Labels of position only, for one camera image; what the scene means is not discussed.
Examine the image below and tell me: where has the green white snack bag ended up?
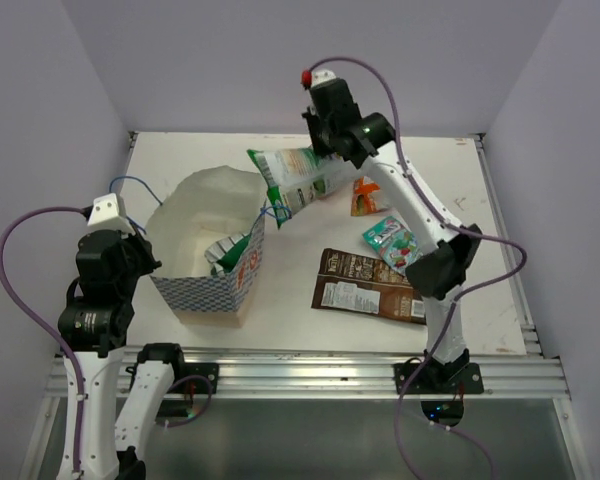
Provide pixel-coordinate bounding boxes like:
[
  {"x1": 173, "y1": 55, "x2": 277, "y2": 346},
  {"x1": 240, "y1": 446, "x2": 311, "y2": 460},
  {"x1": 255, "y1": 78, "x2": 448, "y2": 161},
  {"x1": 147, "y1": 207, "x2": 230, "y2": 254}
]
[{"x1": 247, "y1": 147, "x2": 358, "y2": 227}]

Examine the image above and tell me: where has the orange snack bag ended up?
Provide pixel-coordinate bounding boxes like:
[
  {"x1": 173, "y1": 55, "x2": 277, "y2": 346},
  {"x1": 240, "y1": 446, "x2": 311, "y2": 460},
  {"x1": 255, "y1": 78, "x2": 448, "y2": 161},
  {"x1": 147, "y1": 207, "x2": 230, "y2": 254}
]
[{"x1": 350, "y1": 176, "x2": 384, "y2": 216}]

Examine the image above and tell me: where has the teal Fox's candy bag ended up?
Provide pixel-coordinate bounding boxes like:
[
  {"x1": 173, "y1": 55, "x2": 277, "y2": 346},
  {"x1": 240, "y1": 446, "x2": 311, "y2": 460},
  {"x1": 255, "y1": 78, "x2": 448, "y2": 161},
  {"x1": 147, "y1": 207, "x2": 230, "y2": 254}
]
[{"x1": 362, "y1": 216, "x2": 422, "y2": 276}]

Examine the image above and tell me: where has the blue checkered paper bag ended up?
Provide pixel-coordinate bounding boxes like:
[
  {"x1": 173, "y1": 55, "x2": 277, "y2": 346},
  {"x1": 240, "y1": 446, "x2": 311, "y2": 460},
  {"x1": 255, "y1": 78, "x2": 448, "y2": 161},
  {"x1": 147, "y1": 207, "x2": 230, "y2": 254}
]
[{"x1": 140, "y1": 166, "x2": 272, "y2": 328}]

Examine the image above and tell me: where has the green chips bag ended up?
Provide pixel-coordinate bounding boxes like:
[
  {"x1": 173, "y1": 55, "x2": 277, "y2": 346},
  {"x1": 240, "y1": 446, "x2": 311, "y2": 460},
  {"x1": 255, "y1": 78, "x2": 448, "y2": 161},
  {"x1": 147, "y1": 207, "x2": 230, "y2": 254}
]
[{"x1": 204, "y1": 233, "x2": 250, "y2": 276}]

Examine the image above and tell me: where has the brown Kettle chips bag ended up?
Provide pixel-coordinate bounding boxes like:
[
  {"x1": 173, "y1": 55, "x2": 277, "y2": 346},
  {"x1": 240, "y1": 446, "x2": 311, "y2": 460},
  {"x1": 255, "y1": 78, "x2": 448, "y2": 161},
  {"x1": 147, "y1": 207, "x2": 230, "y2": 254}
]
[{"x1": 311, "y1": 248, "x2": 426, "y2": 325}]

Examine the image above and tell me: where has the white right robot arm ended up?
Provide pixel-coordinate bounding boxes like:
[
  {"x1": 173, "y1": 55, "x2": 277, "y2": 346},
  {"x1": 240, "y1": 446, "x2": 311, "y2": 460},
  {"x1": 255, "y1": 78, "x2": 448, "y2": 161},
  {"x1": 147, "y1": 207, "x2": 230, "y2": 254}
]
[{"x1": 301, "y1": 70, "x2": 481, "y2": 393}]

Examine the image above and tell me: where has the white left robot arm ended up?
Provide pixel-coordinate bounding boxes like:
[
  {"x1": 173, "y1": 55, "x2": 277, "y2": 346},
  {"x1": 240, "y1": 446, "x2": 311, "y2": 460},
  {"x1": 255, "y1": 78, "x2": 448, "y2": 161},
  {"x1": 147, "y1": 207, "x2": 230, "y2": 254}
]
[{"x1": 58, "y1": 230, "x2": 188, "y2": 479}]

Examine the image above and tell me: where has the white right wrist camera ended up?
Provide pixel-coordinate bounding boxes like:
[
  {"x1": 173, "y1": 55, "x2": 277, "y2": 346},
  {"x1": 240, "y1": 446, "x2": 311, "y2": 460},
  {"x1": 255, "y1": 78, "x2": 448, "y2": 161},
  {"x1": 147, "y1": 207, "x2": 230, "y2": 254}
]
[{"x1": 301, "y1": 69, "x2": 337, "y2": 90}]

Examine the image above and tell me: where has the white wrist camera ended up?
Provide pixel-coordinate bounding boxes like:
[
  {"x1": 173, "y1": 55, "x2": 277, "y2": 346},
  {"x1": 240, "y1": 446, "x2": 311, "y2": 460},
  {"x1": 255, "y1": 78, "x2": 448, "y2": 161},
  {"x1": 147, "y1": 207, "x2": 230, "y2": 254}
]
[
  {"x1": 87, "y1": 193, "x2": 134, "y2": 234},
  {"x1": 301, "y1": 69, "x2": 337, "y2": 90}
]

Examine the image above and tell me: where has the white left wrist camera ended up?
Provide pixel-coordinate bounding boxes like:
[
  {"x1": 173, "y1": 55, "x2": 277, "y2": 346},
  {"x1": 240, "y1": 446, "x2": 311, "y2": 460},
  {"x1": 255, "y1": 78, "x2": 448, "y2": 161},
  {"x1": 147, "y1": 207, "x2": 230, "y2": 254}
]
[{"x1": 87, "y1": 193, "x2": 134, "y2": 234}]

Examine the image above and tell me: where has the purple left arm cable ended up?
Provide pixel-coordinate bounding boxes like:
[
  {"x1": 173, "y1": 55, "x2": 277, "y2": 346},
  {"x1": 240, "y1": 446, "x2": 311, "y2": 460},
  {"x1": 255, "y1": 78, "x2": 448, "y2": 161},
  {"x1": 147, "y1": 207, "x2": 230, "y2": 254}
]
[{"x1": 0, "y1": 205, "x2": 92, "y2": 474}]

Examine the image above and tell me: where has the aluminium rail frame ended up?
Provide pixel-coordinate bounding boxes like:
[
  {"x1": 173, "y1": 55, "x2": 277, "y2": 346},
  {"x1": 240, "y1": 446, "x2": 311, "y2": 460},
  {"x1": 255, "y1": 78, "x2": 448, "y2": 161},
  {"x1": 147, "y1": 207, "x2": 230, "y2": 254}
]
[{"x1": 17, "y1": 130, "x2": 591, "y2": 480}]

